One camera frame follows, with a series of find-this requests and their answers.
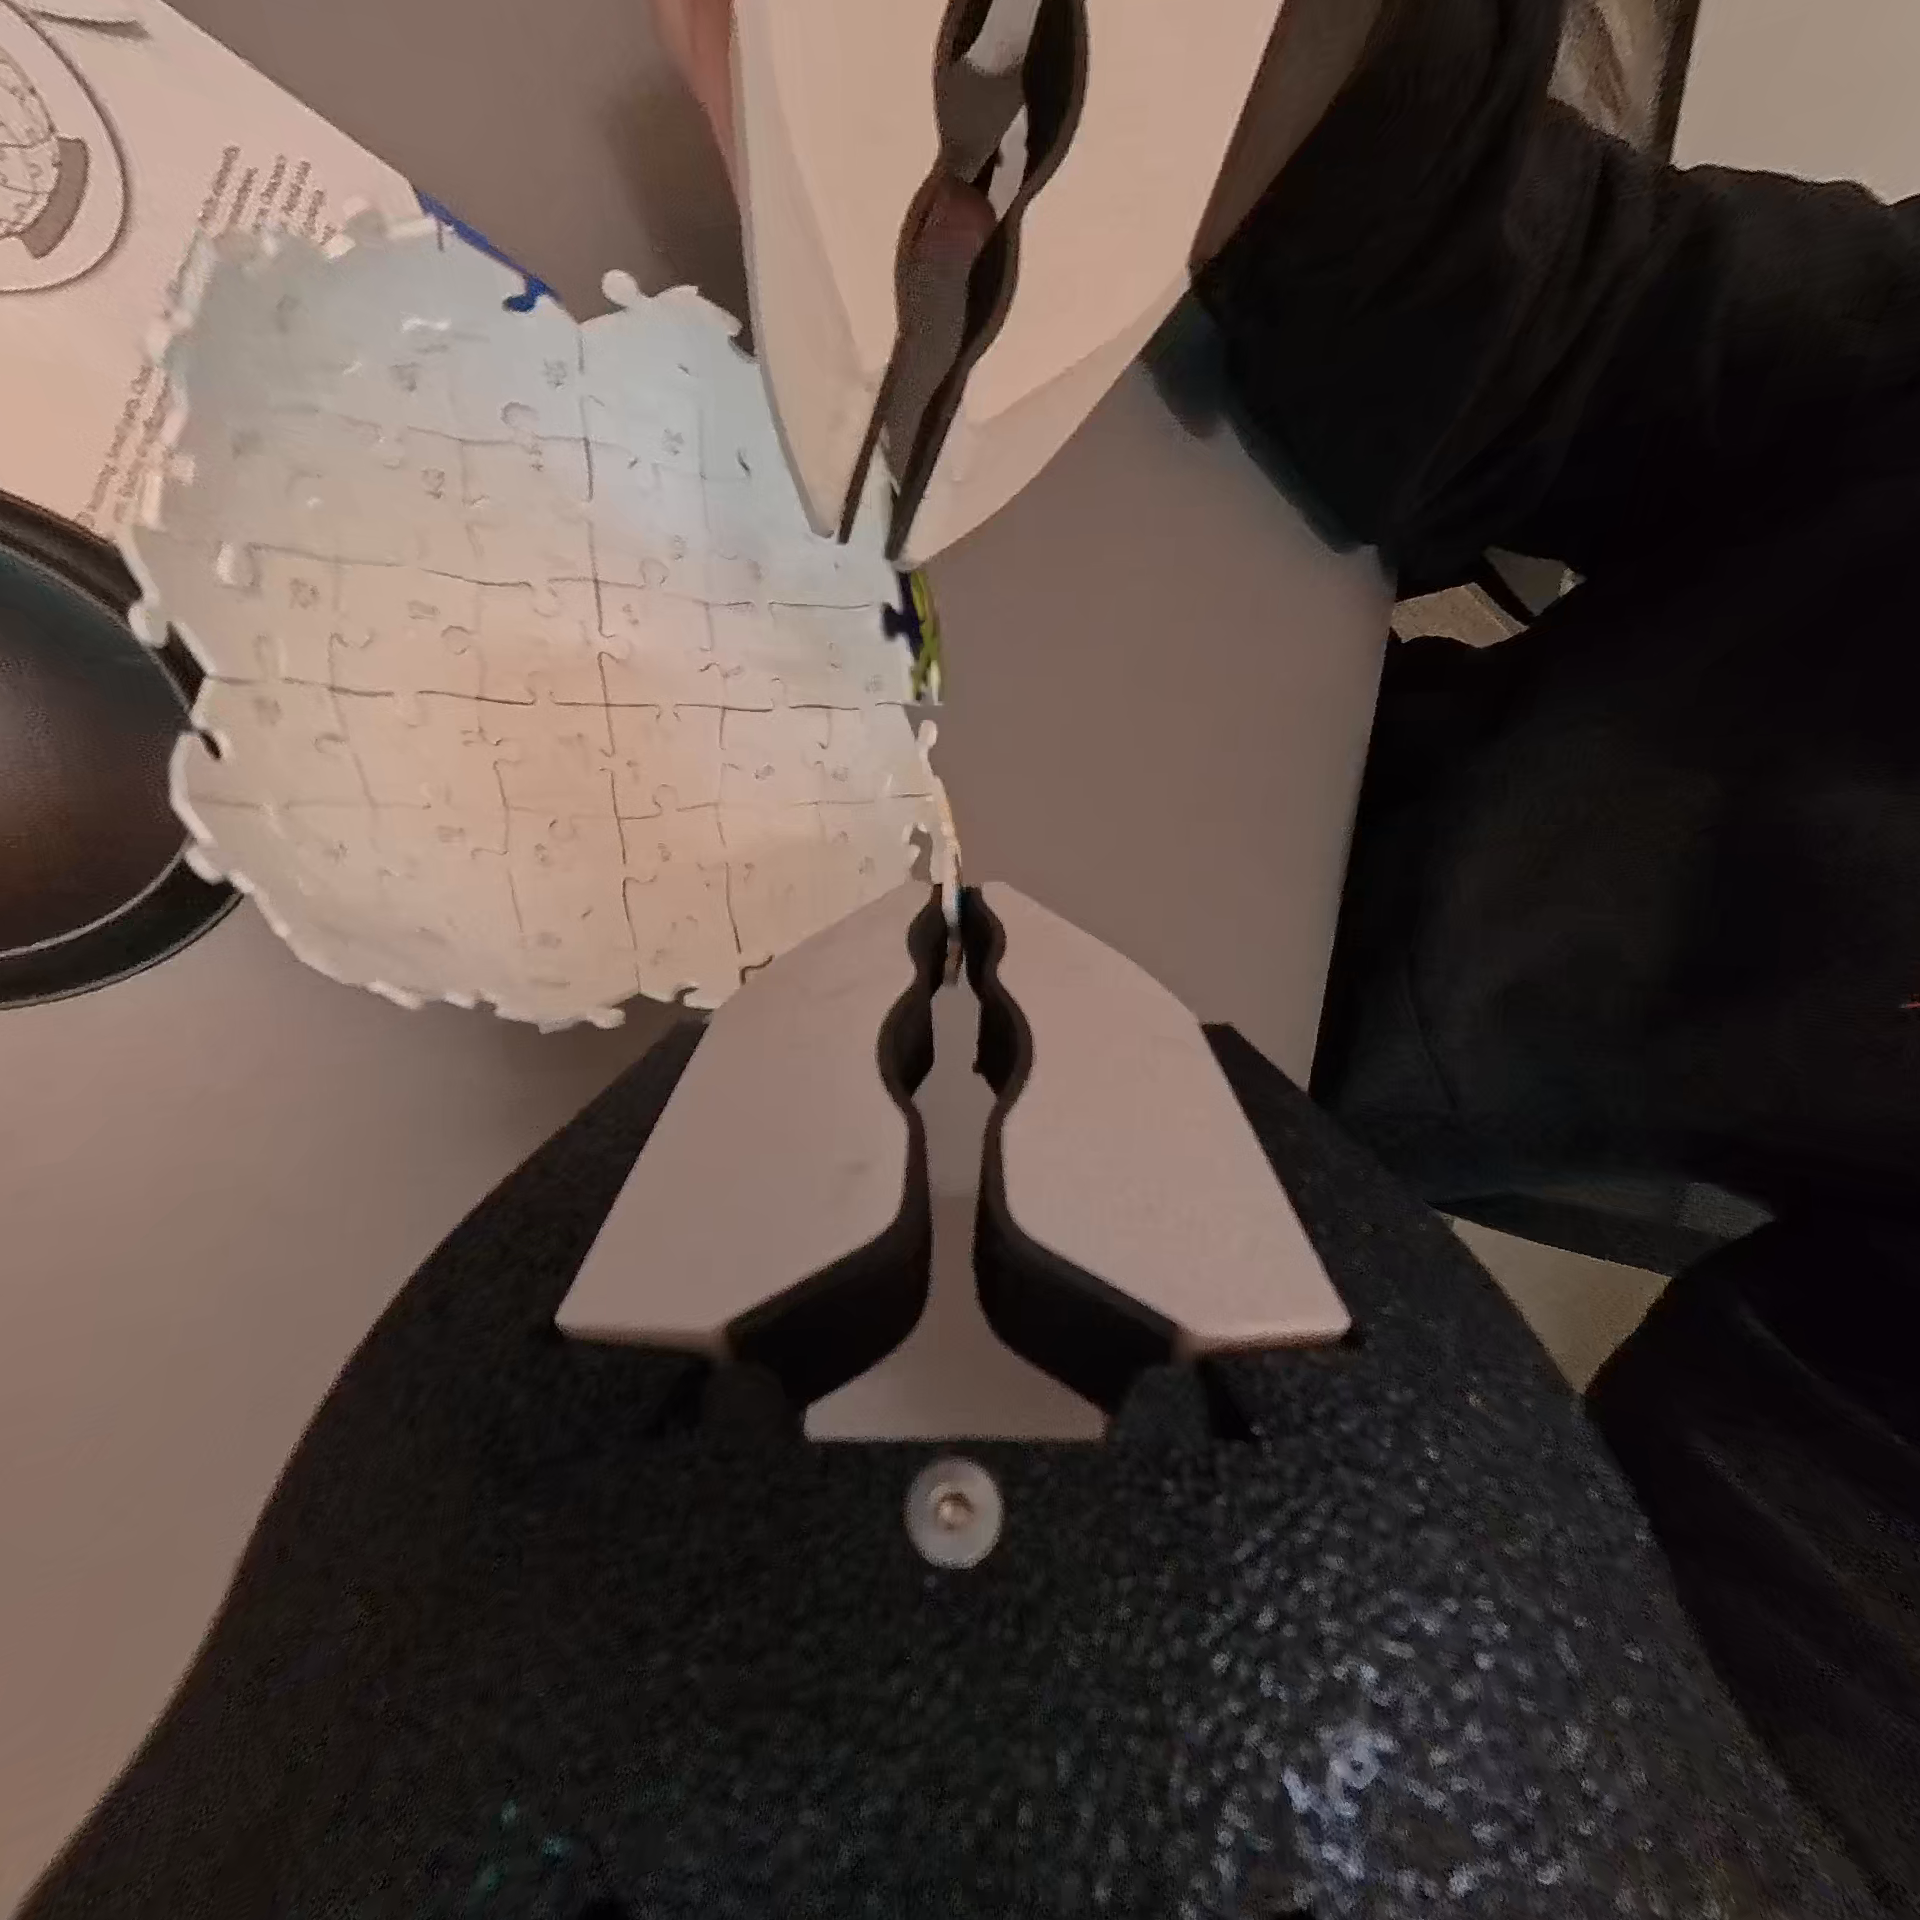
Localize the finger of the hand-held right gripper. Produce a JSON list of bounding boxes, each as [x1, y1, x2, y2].
[[888, 0, 1288, 570], [724, 0, 992, 545]]

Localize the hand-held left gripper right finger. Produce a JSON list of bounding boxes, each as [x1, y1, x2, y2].
[[966, 881, 1356, 1414]]

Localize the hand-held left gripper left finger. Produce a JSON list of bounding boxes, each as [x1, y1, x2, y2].
[[551, 892, 962, 1407]]

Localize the partly built puzzle ball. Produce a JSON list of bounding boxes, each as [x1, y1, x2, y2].
[[119, 202, 962, 1038]]

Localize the white instruction leaflet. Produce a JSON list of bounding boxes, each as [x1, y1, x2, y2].
[[0, 0, 564, 519]]

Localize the person's right forearm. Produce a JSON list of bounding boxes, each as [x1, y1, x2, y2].
[[1141, 0, 1920, 602]]

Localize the black ball stand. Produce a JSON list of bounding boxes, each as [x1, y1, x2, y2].
[[0, 487, 248, 1011]]

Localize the person's right hand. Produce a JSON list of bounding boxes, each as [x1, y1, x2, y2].
[[652, 0, 740, 159]]

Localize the person's dark clothing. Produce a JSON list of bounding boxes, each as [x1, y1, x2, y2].
[[1311, 539, 1920, 1920]]

